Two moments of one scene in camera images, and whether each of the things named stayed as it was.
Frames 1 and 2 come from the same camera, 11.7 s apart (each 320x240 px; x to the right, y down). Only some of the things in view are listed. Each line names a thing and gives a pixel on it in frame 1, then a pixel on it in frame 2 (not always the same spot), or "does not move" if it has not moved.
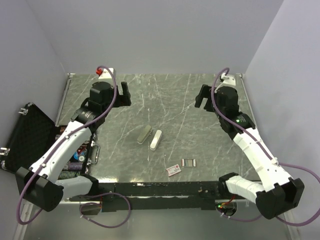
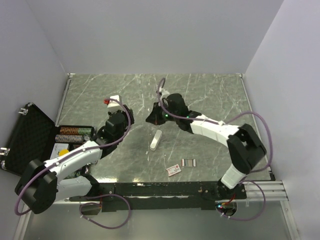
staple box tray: [186, 162] does not move
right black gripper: [205, 92] -> [154, 117]
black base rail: [144, 196] does not move
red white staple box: [173, 170] does not move
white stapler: [156, 140] does not move
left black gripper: [123, 100] -> [129, 111]
